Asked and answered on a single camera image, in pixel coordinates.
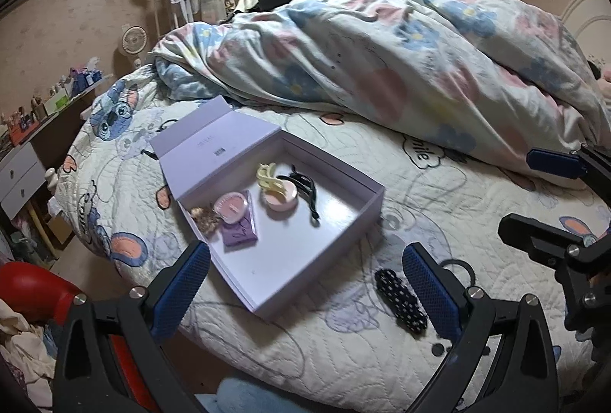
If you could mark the red rounded object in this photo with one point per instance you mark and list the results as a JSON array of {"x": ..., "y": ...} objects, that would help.
[{"x": 28, "y": 284}]

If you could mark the small white fan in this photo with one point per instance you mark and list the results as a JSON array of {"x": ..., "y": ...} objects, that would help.
[{"x": 132, "y": 39}]

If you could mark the row of small desk items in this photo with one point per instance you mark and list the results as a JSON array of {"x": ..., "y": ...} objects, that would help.
[{"x": 52, "y": 95}]

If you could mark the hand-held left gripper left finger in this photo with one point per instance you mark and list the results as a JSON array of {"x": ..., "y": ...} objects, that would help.
[{"x": 184, "y": 289}]

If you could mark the wooden stool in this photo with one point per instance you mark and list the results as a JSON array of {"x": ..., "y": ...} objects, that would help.
[{"x": 43, "y": 226}]

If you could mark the white drawer desk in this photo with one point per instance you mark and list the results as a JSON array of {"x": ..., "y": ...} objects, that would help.
[{"x": 19, "y": 183}]

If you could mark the black polka-dot hair clip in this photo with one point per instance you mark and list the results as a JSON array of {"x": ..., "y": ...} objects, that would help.
[{"x": 401, "y": 301}]

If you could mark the purple cardboard box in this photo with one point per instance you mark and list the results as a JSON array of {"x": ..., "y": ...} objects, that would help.
[{"x": 296, "y": 250}]

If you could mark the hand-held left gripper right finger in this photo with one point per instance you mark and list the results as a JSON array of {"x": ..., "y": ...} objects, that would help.
[{"x": 429, "y": 293}]

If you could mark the pink round compact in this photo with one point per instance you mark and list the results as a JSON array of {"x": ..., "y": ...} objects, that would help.
[{"x": 282, "y": 203}]

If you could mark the white headboard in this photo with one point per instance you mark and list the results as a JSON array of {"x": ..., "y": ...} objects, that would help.
[{"x": 592, "y": 7}]

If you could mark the purple small pouch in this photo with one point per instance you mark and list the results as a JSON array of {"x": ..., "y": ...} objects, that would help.
[{"x": 238, "y": 232}]

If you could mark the pink round jar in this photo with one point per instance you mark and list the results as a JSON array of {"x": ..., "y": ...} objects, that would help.
[{"x": 230, "y": 205}]

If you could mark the brown patterned scrunchie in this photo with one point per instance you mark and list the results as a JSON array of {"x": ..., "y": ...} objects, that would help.
[{"x": 205, "y": 219}]

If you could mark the black claw hair clip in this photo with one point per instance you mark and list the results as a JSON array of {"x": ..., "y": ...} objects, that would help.
[{"x": 308, "y": 191}]

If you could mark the cream claw hair clip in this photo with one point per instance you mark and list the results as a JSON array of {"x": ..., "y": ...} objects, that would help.
[{"x": 269, "y": 176}]

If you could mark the light blue cloth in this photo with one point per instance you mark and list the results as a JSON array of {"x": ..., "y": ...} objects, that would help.
[{"x": 248, "y": 396}]

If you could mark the floral duvet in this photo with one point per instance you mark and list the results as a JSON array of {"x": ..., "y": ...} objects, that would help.
[{"x": 382, "y": 74}]

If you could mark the cream cloth pile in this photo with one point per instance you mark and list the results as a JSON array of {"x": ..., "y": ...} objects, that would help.
[{"x": 24, "y": 346}]

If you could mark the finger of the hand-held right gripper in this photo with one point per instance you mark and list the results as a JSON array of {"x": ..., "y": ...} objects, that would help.
[
  {"x": 553, "y": 162},
  {"x": 539, "y": 236}
]

